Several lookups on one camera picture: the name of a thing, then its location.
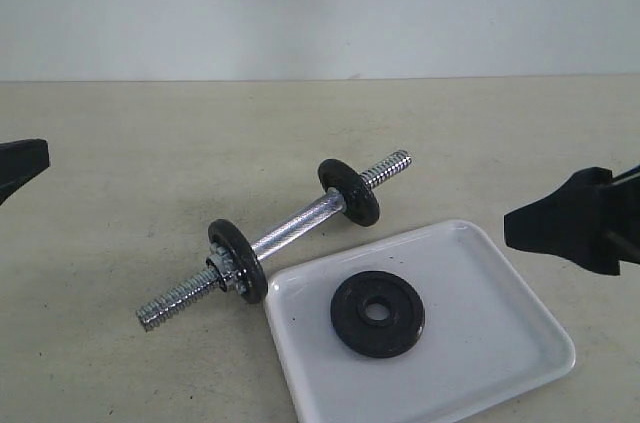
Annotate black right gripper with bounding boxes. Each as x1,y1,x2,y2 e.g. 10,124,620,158
503,166,639,276

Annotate black weight plate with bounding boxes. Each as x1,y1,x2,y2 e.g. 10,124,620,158
330,271,426,359
208,219,268,304

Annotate chrome star collar nut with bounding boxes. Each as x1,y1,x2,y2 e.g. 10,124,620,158
206,243,238,292

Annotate chrome threaded dumbbell bar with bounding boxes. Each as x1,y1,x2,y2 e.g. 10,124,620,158
136,150,412,332

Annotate white rectangular tray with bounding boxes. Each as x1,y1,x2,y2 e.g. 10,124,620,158
265,220,576,422

